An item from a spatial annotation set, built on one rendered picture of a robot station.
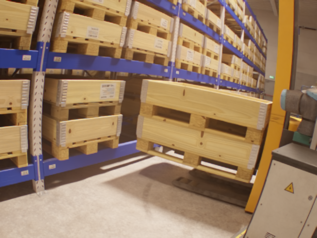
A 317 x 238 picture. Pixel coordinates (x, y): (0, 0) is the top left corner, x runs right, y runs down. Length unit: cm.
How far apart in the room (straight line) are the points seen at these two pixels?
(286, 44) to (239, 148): 97
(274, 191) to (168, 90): 147
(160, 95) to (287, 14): 143
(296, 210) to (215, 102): 128
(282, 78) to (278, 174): 107
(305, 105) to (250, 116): 60
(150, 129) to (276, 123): 119
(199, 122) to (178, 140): 26
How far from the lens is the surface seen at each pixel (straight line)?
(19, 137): 183
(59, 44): 189
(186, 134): 214
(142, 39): 264
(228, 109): 197
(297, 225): 108
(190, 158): 216
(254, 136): 194
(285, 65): 196
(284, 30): 202
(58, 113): 197
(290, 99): 158
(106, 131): 238
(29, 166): 197
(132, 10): 255
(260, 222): 115
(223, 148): 202
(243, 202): 227
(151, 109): 229
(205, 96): 203
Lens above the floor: 107
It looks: 11 degrees down
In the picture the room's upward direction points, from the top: 8 degrees clockwise
